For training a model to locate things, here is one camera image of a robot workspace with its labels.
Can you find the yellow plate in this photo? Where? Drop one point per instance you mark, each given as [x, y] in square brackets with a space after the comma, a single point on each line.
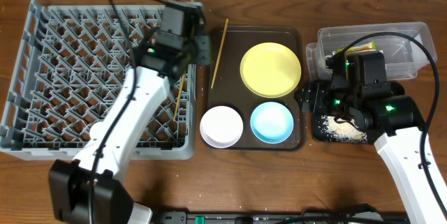
[270, 70]

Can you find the wooden chopstick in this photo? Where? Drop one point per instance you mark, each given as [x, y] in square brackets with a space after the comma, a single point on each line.
[177, 105]
[219, 53]

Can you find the dark brown serving tray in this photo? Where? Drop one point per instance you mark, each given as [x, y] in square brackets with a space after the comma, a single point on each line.
[229, 90]

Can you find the pile of rice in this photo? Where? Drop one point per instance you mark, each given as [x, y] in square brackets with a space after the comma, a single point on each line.
[341, 130]

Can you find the light blue bowl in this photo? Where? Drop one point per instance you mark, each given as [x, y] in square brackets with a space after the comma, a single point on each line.
[271, 122]

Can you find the grey dishwasher rack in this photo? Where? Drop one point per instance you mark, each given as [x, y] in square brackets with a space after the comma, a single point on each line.
[69, 70]

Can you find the green orange snack wrapper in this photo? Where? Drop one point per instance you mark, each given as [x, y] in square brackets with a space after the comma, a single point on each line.
[360, 48]

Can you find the white pink bowl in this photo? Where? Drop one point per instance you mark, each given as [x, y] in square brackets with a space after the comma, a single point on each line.
[221, 127]

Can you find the black waste tray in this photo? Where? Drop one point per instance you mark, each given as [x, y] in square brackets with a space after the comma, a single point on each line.
[317, 130]

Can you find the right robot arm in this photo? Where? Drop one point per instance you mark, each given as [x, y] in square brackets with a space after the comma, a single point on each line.
[403, 146]

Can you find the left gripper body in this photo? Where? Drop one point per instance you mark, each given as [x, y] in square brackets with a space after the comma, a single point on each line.
[188, 54]

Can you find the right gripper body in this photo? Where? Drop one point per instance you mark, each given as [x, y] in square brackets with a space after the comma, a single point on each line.
[325, 101]

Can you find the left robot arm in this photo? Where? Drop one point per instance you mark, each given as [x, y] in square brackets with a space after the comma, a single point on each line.
[90, 189]

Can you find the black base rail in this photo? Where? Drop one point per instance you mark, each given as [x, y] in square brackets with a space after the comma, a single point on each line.
[314, 215]

